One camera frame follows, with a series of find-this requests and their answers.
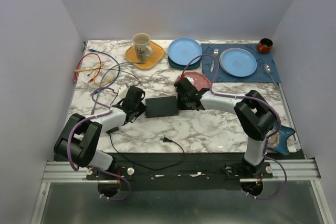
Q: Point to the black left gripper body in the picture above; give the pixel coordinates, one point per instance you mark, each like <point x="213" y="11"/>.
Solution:
<point x="139" y="109"/>

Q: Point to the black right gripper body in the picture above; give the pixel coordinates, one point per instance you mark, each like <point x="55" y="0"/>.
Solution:
<point x="182" y="104"/>

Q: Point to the dark grey network switch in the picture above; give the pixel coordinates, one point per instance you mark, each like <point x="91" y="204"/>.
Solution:
<point x="161" y="107"/>

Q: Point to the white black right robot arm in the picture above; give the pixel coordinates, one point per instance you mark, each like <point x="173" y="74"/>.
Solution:
<point x="258" y="119"/>

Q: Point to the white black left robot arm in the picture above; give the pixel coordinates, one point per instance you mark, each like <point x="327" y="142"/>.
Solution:
<point x="79" y="138"/>

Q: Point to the pink dotted plate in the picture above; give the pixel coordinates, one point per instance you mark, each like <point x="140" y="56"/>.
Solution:
<point x="192" y="79"/>

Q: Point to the black power adapter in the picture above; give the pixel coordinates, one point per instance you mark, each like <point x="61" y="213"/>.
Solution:
<point x="115" y="129"/>

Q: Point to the dark teal coaster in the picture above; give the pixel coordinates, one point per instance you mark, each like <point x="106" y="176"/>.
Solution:
<point x="174" y="65"/>

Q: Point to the light blue plate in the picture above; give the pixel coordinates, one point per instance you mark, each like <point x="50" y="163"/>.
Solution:
<point x="183" y="51"/>

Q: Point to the silver fork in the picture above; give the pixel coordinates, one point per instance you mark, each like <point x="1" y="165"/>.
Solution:
<point x="215" y="54"/>

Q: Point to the yellow woven coaster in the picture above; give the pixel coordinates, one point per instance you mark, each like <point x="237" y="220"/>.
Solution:
<point x="158" y="53"/>

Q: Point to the beige floral mug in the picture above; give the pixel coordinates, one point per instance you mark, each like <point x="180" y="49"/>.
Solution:
<point x="142" y="45"/>

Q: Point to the blue plate on placemat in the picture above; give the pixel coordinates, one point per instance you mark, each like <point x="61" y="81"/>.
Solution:
<point x="238" y="62"/>

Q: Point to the blue cloth placemat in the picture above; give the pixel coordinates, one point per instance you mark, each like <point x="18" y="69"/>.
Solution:
<point x="258" y="76"/>

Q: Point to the silver spoon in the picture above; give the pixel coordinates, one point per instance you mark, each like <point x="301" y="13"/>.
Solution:
<point x="267" y="70"/>

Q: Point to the small red-brown bowl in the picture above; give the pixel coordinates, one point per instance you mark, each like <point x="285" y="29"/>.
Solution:
<point x="265" y="45"/>

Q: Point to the blue star-shaped dish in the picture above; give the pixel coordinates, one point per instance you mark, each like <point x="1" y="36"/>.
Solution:
<point x="278" y="142"/>

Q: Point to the aluminium rail frame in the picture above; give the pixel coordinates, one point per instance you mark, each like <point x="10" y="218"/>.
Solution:
<point x="202" y="165"/>

